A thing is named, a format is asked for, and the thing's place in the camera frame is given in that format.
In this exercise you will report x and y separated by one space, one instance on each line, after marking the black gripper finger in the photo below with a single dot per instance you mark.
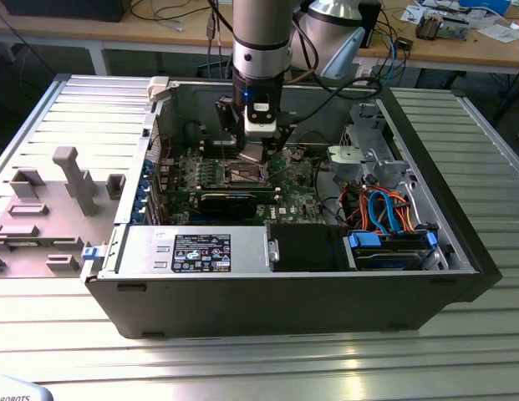
286 125
227 115

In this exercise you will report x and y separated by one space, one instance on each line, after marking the metal locking lever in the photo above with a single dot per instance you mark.
222 152
282 172

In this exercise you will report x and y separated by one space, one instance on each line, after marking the silver CPU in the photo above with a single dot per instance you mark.
250 153

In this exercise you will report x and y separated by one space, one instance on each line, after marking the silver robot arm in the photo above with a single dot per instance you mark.
259 25

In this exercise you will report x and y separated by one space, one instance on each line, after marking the black RAM slot bank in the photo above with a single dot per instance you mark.
209 151

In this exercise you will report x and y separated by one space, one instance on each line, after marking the CPU socket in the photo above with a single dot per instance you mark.
242 175

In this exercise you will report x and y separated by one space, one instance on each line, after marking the green motherboard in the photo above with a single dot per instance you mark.
292 188

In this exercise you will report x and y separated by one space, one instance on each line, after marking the perforated metal drive cage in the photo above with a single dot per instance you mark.
363 121

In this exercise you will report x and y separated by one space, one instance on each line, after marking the black graphics card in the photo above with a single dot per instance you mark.
227 205

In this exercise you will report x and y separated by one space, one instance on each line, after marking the white label sheet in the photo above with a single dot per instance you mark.
362 76

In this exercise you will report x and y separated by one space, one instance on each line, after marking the blue card retention clips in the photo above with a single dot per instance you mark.
144 186

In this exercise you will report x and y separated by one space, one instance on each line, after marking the black plastic shroud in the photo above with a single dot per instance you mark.
309 246

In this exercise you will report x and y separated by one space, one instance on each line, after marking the silver metal latch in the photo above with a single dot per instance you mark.
273 250

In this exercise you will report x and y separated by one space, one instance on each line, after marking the tall black box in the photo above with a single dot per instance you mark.
372 29

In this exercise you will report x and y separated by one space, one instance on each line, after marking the hard disk in blue carrier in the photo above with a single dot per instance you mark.
363 241

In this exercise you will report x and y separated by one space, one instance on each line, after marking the small black adapter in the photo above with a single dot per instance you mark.
403 44

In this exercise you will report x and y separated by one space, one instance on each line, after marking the grey power supply unit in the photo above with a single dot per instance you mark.
146 250

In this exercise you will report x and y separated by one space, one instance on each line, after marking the white printed card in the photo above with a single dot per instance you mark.
411 14

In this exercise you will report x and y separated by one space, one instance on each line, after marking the copper finned cooler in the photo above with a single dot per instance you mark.
428 27

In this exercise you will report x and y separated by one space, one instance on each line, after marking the black PC case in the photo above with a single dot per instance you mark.
284 305

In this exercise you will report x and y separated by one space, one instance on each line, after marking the wooden desk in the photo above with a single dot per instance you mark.
451 50
54 31

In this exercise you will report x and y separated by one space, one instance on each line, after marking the blue plastic case latch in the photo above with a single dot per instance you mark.
91 253

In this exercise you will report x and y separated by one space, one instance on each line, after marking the small metal device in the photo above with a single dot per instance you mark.
455 29

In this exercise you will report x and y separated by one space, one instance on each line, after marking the large black box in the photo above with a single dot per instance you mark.
62 10

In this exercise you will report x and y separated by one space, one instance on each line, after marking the grey parts rack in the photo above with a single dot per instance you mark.
54 234

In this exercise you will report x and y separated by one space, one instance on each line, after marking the blue cardboard box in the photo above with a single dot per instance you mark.
484 6

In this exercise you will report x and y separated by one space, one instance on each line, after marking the white paper sheets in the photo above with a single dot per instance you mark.
499 32

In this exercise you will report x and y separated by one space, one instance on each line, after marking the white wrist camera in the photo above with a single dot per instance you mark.
261 129

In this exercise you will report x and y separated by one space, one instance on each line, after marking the silver metal bracket box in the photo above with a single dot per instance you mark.
347 160

